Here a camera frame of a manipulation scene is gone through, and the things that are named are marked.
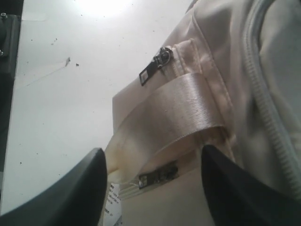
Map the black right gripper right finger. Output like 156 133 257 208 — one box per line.
201 145 301 226

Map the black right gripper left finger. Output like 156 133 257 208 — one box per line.
0 148 107 226

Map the beige duffel bag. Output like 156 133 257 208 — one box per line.
105 0 301 226

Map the white paper hang tag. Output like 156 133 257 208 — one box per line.
102 183 121 226

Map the black metal robot stand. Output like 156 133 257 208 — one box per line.
0 13 23 198

